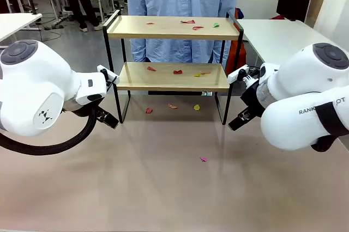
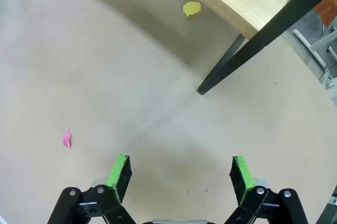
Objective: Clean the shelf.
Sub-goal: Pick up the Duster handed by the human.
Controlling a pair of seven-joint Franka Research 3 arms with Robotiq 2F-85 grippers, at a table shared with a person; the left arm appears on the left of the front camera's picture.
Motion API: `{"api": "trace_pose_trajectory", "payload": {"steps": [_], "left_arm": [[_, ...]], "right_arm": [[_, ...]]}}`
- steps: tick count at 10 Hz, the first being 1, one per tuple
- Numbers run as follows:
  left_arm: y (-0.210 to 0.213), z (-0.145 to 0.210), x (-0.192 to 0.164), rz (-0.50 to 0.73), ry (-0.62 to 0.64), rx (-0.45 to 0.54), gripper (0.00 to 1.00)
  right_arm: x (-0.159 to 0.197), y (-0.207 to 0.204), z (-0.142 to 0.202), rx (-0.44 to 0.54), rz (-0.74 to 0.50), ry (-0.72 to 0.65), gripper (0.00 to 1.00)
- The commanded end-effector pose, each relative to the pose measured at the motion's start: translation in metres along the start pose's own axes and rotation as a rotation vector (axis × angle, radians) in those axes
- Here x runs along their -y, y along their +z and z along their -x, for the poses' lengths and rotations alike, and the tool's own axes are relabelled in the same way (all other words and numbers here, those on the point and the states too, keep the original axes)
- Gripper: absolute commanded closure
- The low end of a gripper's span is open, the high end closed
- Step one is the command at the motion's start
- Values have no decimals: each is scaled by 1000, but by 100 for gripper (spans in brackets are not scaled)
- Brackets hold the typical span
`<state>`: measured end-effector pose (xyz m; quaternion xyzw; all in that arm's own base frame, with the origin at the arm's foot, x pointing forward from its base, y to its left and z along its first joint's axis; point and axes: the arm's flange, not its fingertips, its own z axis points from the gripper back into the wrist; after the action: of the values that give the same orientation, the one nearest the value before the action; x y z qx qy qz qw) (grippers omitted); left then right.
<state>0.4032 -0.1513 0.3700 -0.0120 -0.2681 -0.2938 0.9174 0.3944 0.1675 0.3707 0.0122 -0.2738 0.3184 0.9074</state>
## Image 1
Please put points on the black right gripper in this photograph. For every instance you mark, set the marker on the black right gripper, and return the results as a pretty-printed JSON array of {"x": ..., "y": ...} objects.
[{"x": 252, "y": 98}]

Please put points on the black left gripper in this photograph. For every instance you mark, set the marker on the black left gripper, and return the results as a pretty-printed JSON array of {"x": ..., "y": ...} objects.
[{"x": 81, "y": 110}]

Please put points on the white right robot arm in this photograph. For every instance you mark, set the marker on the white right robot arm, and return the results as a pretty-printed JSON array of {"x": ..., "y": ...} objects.
[{"x": 300, "y": 93}]

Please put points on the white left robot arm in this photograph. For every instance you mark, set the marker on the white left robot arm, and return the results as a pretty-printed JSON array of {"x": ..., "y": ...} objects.
[{"x": 32, "y": 87}]

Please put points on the two-tier wood metal shelf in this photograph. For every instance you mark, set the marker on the two-tier wood metal shelf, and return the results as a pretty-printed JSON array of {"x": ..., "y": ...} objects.
[{"x": 169, "y": 31}]

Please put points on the small white packet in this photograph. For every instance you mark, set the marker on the small white packet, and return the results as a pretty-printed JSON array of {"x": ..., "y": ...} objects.
[{"x": 207, "y": 93}]

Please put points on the orange paper scrap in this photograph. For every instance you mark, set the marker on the orange paper scrap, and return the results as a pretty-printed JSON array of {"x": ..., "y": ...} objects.
[{"x": 205, "y": 73}]

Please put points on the orange fabric object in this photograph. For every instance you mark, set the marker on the orange fabric object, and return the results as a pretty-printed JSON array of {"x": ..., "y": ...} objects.
[{"x": 240, "y": 57}]

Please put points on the salmon paper scrap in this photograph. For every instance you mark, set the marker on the salmon paper scrap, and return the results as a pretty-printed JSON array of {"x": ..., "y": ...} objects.
[{"x": 172, "y": 106}]

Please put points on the red bow-shaped paper scrap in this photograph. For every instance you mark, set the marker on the red bow-shaped paper scrap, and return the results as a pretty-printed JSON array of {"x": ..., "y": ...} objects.
[{"x": 178, "y": 72}]

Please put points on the large white side table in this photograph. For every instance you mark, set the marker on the large white side table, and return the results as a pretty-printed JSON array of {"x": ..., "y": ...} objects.
[{"x": 272, "y": 36}]

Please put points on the green paper scrap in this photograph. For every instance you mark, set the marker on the green paper scrap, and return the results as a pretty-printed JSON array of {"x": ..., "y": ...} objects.
[{"x": 216, "y": 25}]

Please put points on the black computer monitor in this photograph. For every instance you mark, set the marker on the black computer monitor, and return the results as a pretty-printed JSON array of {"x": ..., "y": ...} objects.
[{"x": 294, "y": 0}]

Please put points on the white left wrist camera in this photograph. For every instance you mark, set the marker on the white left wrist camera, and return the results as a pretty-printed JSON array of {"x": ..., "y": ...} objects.
[{"x": 107, "y": 75}]

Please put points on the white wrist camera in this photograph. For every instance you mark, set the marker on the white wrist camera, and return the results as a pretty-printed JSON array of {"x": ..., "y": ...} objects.
[
  {"x": 240, "y": 74},
  {"x": 107, "y": 75}
]

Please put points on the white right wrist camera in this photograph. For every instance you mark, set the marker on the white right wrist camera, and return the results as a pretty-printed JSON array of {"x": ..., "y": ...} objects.
[{"x": 240, "y": 74}]

